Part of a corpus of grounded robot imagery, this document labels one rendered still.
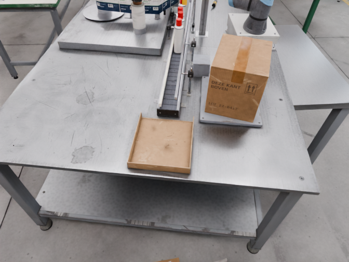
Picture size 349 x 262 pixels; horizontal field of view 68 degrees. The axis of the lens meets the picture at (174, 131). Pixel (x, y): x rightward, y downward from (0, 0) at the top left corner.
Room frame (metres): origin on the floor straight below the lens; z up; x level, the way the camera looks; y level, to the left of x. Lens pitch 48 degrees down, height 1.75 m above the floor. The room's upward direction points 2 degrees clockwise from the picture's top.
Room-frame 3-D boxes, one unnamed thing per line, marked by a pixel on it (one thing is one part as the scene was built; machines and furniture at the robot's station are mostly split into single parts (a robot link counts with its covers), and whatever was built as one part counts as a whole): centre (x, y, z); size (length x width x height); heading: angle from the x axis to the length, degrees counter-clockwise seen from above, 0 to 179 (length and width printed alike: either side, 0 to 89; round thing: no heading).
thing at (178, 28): (1.45, -0.01, 0.98); 0.05 x 0.05 x 0.20
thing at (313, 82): (1.48, -0.52, 0.81); 0.90 x 0.90 x 0.04; 6
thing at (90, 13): (1.97, 0.56, 0.89); 0.31 x 0.31 x 0.01
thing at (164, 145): (0.76, 0.05, 0.85); 0.30 x 0.26 x 0.04; 175
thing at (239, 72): (1.06, -0.30, 0.99); 0.30 x 0.24 x 0.27; 164
